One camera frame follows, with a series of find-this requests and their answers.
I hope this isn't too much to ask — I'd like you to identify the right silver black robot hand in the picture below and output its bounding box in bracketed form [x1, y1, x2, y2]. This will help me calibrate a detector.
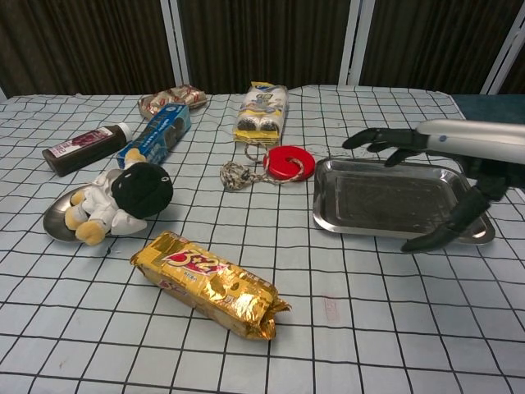
[342, 118, 525, 254]

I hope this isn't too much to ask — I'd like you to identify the gold foil biscuit pack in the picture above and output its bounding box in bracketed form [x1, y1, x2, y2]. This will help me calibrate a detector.
[130, 230, 291, 341]

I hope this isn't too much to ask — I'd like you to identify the black and white plush toy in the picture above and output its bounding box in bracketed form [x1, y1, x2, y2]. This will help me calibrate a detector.
[64, 148, 176, 247]

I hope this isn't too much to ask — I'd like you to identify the rectangular steel tray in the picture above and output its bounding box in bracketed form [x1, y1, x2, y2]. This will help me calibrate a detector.
[313, 157, 496, 245]

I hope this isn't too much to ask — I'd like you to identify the red plastic disc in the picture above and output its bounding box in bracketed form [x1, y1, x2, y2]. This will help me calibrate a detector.
[263, 144, 317, 185]

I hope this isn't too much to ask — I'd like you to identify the white black checkered tablecloth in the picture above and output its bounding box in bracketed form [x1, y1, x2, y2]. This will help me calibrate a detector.
[0, 84, 525, 394]

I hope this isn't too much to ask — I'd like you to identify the white yellow cookie pack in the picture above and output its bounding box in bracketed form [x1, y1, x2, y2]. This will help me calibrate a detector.
[232, 80, 290, 144]

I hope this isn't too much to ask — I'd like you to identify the blue cookie box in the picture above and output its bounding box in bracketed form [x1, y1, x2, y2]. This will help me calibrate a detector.
[116, 103, 193, 169]

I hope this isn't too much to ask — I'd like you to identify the brown silver snack wrapper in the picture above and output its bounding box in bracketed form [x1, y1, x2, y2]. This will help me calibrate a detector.
[137, 84, 208, 121]

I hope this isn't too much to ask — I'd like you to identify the dark juice bottle white cap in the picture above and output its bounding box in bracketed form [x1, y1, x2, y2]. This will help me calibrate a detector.
[41, 122, 133, 178]

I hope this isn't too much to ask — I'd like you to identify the round steel plate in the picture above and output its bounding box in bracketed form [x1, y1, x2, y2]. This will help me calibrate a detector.
[43, 184, 120, 244]

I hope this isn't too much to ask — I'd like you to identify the dark screen panel white frame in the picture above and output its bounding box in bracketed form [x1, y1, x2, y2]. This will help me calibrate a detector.
[348, 0, 520, 95]
[0, 0, 181, 99]
[174, 0, 358, 94]
[498, 36, 525, 95]

